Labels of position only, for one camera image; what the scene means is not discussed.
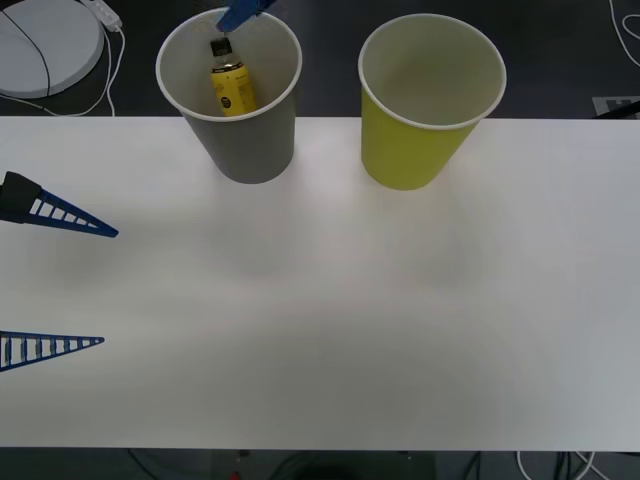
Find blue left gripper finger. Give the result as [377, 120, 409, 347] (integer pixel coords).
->
[0, 330, 106, 373]
[0, 171, 120, 238]

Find grey plastic waste bin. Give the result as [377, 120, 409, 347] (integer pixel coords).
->
[155, 8, 304, 185]

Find white round-based stand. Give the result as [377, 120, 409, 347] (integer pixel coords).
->
[0, 0, 106, 100]

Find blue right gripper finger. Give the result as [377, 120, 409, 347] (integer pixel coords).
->
[215, 0, 277, 33]

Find yellow bottle with black cap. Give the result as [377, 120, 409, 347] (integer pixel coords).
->
[208, 37, 258, 119]

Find white floor cable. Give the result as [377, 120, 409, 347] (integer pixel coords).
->
[608, 0, 640, 69]

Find grey floor marker plate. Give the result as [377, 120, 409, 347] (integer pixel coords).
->
[592, 95, 640, 120]

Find white power strip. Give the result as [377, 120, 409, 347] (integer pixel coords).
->
[82, 0, 124, 32]

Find white cable under table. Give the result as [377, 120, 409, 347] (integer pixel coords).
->
[516, 449, 601, 480]

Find thin black stand cable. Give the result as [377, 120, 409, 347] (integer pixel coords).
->
[0, 8, 53, 99]

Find white power strip cable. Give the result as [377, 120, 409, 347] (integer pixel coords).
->
[0, 27, 126, 119]

